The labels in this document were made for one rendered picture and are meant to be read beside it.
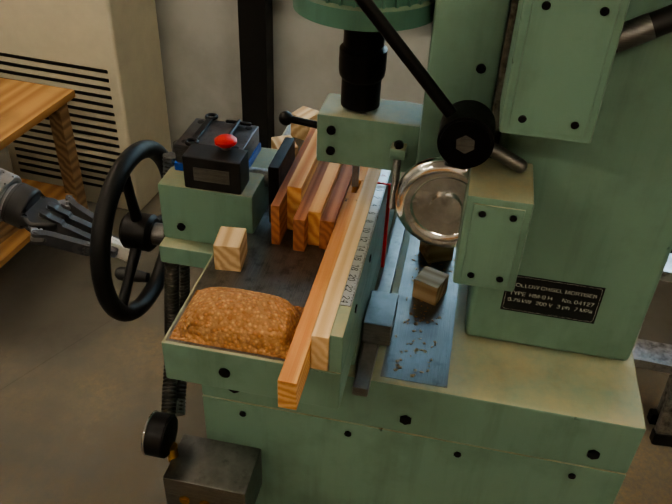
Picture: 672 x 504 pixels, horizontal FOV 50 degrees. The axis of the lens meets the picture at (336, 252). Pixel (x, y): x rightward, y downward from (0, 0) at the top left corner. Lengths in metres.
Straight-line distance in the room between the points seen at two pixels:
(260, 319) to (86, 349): 1.41
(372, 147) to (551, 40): 0.32
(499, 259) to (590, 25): 0.26
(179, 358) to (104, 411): 1.17
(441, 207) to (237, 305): 0.26
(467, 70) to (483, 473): 0.54
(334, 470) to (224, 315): 0.36
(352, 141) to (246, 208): 0.17
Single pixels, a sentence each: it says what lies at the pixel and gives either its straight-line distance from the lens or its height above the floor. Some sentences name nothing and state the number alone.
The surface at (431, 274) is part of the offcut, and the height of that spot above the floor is 0.83.
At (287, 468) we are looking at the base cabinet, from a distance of 1.11.
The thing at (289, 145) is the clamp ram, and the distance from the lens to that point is 1.02.
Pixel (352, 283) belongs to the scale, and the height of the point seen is 0.96.
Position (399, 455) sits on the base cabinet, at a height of 0.66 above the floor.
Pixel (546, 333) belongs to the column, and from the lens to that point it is 1.00.
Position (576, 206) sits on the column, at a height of 1.03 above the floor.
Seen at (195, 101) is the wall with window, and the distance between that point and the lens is 2.74.
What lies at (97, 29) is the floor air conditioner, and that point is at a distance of 2.45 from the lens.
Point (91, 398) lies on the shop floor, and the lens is 2.06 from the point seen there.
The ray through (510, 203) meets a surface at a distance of 0.77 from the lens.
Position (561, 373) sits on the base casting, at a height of 0.80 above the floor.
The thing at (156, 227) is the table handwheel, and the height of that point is 0.83.
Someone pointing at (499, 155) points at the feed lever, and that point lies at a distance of 0.81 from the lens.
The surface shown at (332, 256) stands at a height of 0.94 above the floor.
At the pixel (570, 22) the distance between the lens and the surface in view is 0.70.
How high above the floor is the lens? 1.48
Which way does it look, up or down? 37 degrees down
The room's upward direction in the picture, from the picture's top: 3 degrees clockwise
